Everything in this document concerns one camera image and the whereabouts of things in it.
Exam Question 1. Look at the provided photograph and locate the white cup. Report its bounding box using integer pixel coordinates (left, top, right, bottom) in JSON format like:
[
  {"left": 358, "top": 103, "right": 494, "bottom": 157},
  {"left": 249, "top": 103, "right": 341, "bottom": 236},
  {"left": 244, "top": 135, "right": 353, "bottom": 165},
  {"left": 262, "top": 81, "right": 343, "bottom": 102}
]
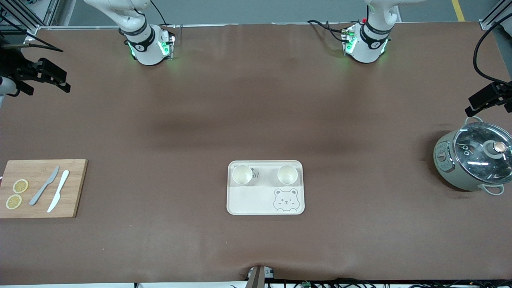
[
  {"left": 232, "top": 164, "right": 254, "bottom": 186},
  {"left": 277, "top": 164, "right": 299, "bottom": 186}
]

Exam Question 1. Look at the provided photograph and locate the cream tray with bear print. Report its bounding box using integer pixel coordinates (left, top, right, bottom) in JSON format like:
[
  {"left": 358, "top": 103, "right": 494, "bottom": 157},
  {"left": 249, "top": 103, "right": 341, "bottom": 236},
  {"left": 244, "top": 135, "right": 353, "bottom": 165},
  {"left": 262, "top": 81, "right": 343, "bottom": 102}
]
[{"left": 226, "top": 160, "right": 305, "bottom": 216}]

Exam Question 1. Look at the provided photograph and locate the glass pot lid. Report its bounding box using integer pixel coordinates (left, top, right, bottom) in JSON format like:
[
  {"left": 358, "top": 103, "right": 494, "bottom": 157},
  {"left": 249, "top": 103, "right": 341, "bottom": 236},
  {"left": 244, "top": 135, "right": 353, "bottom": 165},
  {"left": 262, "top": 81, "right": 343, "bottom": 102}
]
[{"left": 453, "top": 122, "right": 512, "bottom": 185}]

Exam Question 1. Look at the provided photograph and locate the pale green electric pot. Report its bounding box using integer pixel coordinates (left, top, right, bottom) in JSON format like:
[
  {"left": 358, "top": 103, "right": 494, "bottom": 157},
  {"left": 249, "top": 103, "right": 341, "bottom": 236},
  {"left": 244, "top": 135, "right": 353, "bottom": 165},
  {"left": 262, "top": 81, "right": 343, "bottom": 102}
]
[{"left": 433, "top": 116, "right": 512, "bottom": 196}]

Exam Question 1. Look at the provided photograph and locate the grey plastic knife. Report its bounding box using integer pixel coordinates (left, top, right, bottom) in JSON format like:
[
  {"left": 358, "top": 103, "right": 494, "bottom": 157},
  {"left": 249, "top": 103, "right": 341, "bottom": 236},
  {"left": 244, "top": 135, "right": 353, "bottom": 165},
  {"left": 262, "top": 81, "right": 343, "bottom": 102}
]
[{"left": 29, "top": 166, "right": 60, "bottom": 206}]

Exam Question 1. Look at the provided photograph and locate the white plastic knife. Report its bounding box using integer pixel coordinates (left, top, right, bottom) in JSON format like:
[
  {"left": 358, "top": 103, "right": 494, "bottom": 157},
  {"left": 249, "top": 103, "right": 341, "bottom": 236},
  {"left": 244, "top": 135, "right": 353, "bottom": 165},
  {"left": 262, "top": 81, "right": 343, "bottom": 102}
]
[{"left": 47, "top": 170, "right": 70, "bottom": 213}]

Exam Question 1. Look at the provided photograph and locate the bamboo cutting board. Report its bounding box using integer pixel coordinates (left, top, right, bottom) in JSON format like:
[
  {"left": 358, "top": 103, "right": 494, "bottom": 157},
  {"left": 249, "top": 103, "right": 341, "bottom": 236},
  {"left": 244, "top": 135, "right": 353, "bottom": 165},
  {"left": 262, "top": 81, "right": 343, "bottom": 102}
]
[{"left": 0, "top": 159, "right": 88, "bottom": 219}]

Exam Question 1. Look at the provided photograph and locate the brown table mat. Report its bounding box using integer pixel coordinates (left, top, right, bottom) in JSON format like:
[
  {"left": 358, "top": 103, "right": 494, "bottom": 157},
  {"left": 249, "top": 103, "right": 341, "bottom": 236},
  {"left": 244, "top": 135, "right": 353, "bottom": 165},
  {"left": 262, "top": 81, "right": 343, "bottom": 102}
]
[{"left": 0, "top": 22, "right": 512, "bottom": 285}]

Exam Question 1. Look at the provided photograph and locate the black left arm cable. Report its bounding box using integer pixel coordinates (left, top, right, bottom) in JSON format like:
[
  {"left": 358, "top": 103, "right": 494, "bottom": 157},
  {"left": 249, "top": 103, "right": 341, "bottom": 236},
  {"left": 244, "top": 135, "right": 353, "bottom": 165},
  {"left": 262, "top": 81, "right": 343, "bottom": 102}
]
[{"left": 473, "top": 14, "right": 512, "bottom": 86}]

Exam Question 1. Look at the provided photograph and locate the aluminium frame post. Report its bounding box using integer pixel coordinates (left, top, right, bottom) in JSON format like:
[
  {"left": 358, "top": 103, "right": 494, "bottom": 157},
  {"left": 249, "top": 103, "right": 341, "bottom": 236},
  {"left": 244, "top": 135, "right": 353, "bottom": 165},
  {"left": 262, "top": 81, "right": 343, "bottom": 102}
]
[
  {"left": 0, "top": 0, "right": 60, "bottom": 42},
  {"left": 480, "top": 0, "right": 512, "bottom": 30}
]

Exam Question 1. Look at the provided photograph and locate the black right base cable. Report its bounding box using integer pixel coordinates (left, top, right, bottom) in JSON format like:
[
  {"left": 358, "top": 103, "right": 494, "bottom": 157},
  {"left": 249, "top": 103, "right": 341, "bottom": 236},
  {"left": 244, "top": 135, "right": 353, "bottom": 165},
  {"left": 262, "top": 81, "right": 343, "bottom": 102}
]
[{"left": 150, "top": 0, "right": 168, "bottom": 27}]

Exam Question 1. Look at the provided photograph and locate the black base cable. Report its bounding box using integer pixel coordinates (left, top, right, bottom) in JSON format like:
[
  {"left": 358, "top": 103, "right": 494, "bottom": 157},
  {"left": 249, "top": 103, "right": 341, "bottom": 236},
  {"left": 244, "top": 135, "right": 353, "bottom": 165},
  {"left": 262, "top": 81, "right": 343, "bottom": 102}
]
[
  {"left": 150, "top": 0, "right": 168, "bottom": 27},
  {"left": 306, "top": 19, "right": 349, "bottom": 42}
]

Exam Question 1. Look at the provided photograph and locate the black left base cable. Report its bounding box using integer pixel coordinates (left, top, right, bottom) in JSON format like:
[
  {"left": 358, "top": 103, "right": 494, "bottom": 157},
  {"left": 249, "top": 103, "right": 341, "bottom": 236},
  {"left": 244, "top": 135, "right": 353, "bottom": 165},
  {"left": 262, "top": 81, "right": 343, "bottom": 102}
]
[{"left": 306, "top": 19, "right": 349, "bottom": 42}]

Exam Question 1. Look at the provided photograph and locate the silver table edge rail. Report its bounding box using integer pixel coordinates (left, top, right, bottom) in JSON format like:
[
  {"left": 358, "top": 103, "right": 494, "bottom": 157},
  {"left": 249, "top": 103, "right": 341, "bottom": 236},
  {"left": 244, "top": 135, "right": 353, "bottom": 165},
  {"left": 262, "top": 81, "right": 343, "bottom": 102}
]
[{"left": 38, "top": 23, "right": 486, "bottom": 30}]

